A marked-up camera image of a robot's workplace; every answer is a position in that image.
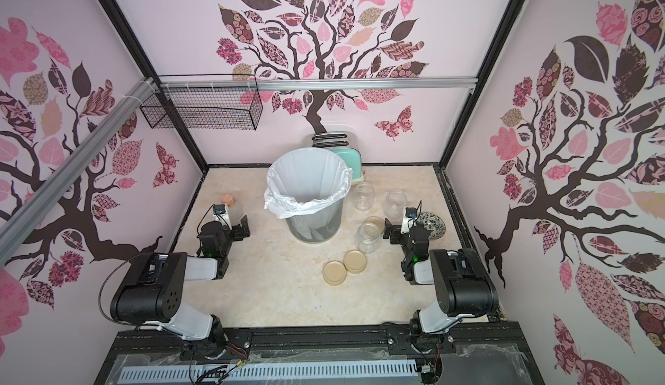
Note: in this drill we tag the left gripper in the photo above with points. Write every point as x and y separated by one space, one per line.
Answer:
239 228

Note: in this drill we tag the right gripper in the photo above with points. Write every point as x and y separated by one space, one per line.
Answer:
394 232

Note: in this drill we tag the glass jar beige lid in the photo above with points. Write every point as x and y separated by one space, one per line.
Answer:
367 237
365 195

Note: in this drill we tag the glass jar with rice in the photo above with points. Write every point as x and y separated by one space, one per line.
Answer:
394 205

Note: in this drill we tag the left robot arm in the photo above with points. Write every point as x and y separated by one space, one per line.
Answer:
152 291

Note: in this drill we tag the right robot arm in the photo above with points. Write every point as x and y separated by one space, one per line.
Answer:
462 285

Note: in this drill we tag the small bottle with cork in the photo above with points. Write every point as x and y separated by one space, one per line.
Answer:
234 208

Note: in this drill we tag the patterned ceramic bowl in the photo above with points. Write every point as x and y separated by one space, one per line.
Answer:
433 224

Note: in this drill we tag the grey mesh trash bin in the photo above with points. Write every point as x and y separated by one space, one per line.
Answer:
319 227

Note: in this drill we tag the white plastic trash bag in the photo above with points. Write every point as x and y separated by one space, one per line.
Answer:
306 181

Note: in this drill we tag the mint green toaster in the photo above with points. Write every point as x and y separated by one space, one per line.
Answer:
343 144

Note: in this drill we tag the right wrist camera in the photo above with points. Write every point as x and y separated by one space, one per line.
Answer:
409 219

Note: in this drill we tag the black wire basket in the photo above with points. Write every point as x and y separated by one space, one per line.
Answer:
205 102

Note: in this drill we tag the white slotted cable duct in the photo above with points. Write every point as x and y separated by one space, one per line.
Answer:
289 372

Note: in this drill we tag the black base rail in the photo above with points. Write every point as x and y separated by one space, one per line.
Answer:
471 353

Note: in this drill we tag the aluminium rail back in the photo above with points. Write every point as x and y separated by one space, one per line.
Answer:
332 83

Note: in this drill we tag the aluminium rail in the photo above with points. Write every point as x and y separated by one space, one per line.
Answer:
21 224
332 83

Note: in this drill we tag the aluminium rail left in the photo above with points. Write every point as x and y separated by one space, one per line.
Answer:
21 224

